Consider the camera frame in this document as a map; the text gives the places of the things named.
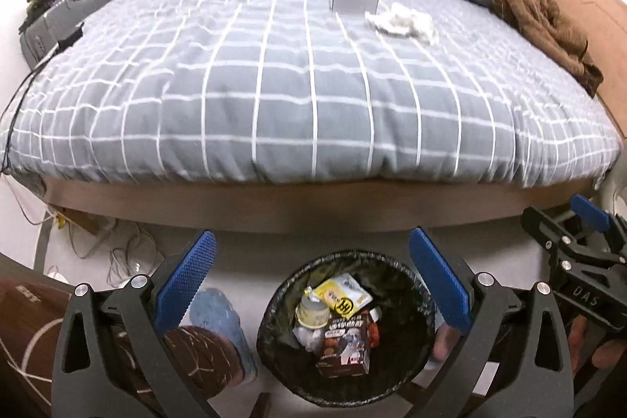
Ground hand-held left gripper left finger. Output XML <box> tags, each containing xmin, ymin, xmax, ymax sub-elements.
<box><xmin>51</xmin><ymin>229</ymin><xmax>219</xmax><ymax>418</ymax></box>

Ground person's right hand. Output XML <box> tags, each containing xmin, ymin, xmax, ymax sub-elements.
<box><xmin>568</xmin><ymin>315</ymin><xmax>627</xmax><ymax>380</ymax></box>

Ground brown fleece coat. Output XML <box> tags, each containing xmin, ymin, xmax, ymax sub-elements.
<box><xmin>491</xmin><ymin>0</ymin><xmax>605</xmax><ymax>99</ymax></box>

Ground grey checked bed sheet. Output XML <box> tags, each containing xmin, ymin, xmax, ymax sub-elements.
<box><xmin>7</xmin><ymin>0</ymin><xmax>623</xmax><ymax>190</ymax></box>

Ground white tissue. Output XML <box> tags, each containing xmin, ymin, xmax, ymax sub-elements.
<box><xmin>409</xmin><ymin>13</ymin><xmax>440</xmax><ymax>47</ymax></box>
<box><xmin>365</xmin><ymin>3</ymin><xmax>423</xmax><ymax>39</ymax></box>
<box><xmin>293</xmin><ymin>325</ymin><xmax>324</xmax><ymax>353</ymax></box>

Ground black lined waste bin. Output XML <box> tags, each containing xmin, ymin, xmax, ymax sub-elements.
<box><xmin>256</xmin><ymin>252</ymin><xmax>437</xmax><ymax>408</ymax></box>

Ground grey suitcase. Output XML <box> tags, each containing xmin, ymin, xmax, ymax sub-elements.
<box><xmin>20</xmin><ymin>0</ymin><xmax>121</xmax><ymax>72</ymax></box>

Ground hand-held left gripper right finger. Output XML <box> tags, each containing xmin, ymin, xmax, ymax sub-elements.
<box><xmin>402</xmin><ymin>227</ymin><xmax>576</xmax><ymax>418</ymax></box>

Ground blue slipper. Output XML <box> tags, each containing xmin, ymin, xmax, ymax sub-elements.
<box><xmin>187</xmin><ymin>287</ymin><xmax>261</xmax><ymax>383</ymax></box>

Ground yellow snack packet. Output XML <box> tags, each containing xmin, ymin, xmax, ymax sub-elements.
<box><xmin>311</xmin><ymin>273</ymin><xmax>373</xmax><ymax>317</ymax></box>

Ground tangled floor cables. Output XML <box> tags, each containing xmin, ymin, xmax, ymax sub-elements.
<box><xmin>46</xmin><ymin>207</ymin><xmax>163</xmax><ymax>288</ymax></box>

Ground black charger cable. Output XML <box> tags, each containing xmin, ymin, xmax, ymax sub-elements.
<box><xmin>0</xmin><ymin>45</ymin><xmax>63</xmax><ymax>175</ymax></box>

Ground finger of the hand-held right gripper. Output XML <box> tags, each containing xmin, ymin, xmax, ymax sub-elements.
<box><xmin>571</xmin><ymin>195</ymin><xmax>627</xmax><ymax>258</ymax></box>
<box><xmin>520</xmin><ymin>206</ymin><xmax>627</xmax><ymax>331</ymax></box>

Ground brown printed drink carton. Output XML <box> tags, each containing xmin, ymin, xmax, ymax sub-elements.
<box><xmin>316</xmin><ymin>310</ymin><xmax>374</xmax><ymax>380</ymax></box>

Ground wooden bed frame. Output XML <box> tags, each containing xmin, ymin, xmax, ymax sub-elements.
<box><xmin>29</xmin><ymin>172</ymin><xmax>597</xmax><ymax>236</ymax></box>

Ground black charger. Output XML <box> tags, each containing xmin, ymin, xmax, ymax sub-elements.
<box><xmin>57</xmin><ymin>21</ymin><xmax>86</xmax><ymax>52</ymax></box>

